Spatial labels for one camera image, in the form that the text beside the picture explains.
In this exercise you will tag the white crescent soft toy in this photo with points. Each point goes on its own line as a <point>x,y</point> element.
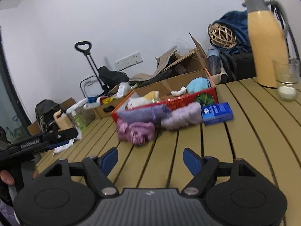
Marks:
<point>179,91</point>

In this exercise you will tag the large open cardboard box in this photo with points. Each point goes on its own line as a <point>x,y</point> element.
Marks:
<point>188,62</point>

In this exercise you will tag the dark grey backpack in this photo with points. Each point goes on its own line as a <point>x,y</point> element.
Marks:
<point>45,114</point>

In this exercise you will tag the dark purple cloth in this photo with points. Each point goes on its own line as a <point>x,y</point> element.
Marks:
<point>143,114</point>

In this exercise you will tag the person's light clothing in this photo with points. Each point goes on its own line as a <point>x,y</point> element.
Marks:
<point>4,209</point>

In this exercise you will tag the cardboard box with backpack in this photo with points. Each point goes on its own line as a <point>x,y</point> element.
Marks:
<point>33,129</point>

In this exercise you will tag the clear plastic jar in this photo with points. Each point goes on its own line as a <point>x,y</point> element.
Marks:
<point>82,115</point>

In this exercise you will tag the white plastic bottle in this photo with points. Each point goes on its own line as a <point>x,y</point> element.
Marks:
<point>122,90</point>

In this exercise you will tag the person's left hand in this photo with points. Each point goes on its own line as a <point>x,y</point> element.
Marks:
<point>6,177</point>

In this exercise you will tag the small brown cardboard box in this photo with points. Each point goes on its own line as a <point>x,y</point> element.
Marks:
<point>105,109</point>

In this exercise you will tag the yellow thermos jug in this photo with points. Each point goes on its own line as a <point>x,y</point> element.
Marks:
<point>265,47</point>

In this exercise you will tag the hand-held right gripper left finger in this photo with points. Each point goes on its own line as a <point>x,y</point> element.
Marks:
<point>110,157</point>

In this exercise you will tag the clear glass cup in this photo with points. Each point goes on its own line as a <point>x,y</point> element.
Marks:
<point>287,82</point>

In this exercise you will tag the yellow plush toy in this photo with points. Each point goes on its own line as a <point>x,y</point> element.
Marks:
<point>152,95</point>

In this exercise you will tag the light lilac cloth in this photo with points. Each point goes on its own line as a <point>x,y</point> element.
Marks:
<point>182,117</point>

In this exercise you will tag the red cardboard box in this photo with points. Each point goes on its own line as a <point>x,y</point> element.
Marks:
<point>178,101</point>

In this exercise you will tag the clear bottle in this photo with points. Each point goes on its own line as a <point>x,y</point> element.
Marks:
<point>213,61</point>

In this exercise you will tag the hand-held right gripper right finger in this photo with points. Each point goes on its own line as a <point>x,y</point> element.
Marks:
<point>191,160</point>

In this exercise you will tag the black bag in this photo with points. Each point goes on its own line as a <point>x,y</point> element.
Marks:
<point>112,76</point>

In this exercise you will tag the black case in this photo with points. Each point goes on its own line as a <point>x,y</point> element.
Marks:
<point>242,67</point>

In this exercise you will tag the white wall socket strip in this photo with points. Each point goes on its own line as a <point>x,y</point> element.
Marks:
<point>128,61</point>

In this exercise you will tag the blue carton box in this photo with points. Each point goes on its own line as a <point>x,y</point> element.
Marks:
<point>217,113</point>

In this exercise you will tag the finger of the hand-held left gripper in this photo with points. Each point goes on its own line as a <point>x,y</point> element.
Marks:
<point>47,139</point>
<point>60,144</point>

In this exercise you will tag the brown paper bag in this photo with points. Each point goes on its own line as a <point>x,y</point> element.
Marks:
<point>164,60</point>

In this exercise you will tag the dark blue cloth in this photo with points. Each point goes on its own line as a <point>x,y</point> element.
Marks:
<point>238,24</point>

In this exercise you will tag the pink purple cloth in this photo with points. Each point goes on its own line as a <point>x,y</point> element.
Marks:
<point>135,131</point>

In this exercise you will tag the wicker ball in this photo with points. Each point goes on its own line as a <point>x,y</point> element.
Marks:
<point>221,36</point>

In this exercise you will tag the light blue plush toy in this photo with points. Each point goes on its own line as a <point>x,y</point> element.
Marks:
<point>198,86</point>

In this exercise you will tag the white plush toy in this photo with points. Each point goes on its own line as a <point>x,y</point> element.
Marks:
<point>135,103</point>

